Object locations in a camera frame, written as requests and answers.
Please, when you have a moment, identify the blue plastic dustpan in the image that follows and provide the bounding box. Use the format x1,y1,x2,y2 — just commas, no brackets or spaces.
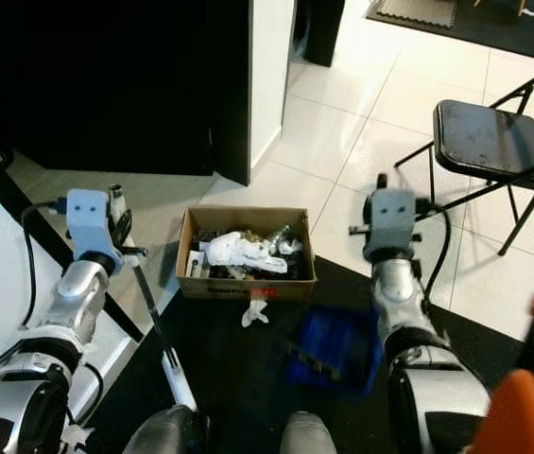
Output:
284,305,386,396

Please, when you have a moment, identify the black floor mat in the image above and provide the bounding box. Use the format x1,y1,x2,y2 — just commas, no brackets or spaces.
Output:
87,255,534,454

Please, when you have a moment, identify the black folding chair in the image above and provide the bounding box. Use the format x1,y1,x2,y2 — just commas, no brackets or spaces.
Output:
394,57,534,258

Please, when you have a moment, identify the white crumpled paper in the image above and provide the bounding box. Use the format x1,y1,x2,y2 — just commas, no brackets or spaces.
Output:
202,232,291,275

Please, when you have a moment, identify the brown cardboard trash box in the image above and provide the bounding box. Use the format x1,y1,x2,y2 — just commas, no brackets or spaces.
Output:
177,206,318,302

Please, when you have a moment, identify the black cabinet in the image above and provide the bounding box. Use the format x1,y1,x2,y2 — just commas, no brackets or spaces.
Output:
0,0,296,185

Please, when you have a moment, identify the small white paper scrap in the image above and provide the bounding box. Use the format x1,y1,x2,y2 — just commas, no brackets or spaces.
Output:
241,298,269,329

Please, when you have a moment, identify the grey foam tile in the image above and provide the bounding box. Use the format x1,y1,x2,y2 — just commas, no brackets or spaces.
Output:
375,0,458,29

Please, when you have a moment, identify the dark grey rug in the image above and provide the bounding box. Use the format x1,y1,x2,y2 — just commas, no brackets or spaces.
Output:
363,0,534,62

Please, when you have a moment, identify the dark debris strip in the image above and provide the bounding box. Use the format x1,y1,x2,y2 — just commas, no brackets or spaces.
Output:
290,345,336,379

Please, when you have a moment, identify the grey left robot leg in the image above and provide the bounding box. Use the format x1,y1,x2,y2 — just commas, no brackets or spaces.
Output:
123,407,206,454

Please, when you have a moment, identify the grey robot leg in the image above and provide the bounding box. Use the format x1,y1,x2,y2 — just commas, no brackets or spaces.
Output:
278,411,338,454
123,407,206,454

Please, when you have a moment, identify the orange rounded object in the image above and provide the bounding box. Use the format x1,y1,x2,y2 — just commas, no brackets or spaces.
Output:
470,279,534,454

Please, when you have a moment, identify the grey right robot leg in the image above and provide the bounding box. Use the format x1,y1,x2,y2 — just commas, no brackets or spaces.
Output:
278,411,338,454

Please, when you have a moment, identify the pale left wrist camera mount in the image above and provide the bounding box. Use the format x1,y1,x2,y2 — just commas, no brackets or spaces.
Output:
63,187,116,266

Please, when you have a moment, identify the pale wrist camera mount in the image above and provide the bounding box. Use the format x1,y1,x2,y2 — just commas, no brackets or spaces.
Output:
63,187,116,266
363,187,419,264

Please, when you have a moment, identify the pale right wrist camera mount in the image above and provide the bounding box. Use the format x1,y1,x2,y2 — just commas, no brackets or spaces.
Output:
363,187,419,264

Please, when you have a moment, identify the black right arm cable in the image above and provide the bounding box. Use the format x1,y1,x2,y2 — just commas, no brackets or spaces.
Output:
413,197,452,308

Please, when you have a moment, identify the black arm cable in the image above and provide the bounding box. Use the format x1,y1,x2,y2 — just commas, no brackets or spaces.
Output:
21,197,69,327
413,197,452,308

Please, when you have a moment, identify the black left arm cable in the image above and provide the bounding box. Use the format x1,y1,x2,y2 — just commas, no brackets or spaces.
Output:
21,197,69,327

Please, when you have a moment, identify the black furniture post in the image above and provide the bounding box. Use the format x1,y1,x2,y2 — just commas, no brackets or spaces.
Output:
295,0,345,67

